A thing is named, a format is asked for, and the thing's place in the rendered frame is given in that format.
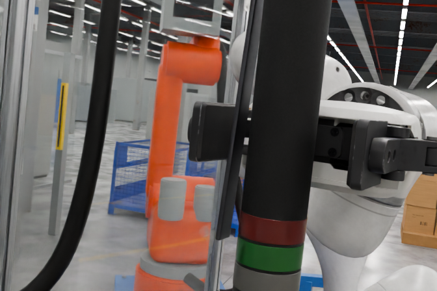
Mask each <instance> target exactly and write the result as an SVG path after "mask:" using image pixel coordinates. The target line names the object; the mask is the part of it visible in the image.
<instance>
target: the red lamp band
mask: <svg viewBox="0 0 437 291"><path fill-rule="evenodd" d="M307 221H308V217H307V218H306V219H305V220H301V221H280V220H270V219H265V218H259V217H256V216H252V215H249V214H246V213H244V212H243V211H242V210H241V211H240V217H239V229H238V233H239V234H240V235H241V236H243V237H245V238H247V239H249V240H253V241H256V242H261V243H265V244H273V245H281V246H292V245H297V244H301V243H303V242H304V241H305V237H306V226H307Z"/></svg>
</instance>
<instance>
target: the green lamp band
mask: <svg viewBox="0 0 437 291"><path fill-rule="evenodd" d="M303 254H304V245H303V246H300V247H293V248H279V247H267V246H261V245H257V244H253V243H250V242H247V241H245V240H243V239H242V238H240V237H239V234H238V235H237V247H236V254H235V258H236V260H237V261H238V262H240V263H241V264H244V265H245V266H248V267H251V268H255V269H258V270H264V271H268V272H293V271H296V270H299V269H301V267H302V260H303Z"/></svg>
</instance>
